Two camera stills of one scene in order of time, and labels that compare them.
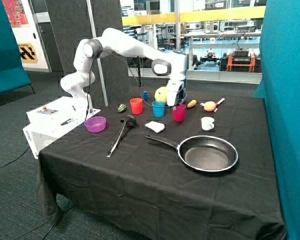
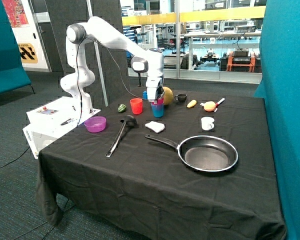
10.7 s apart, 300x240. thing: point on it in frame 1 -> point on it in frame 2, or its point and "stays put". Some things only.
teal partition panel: [284, 83] stays put
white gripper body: [172, 87] -> [155, 89]
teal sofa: [7, 73] stays put
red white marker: [217, 104] stays put
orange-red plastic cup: [136, 105] stays put
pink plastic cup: [179, 112] -> [159, 101]
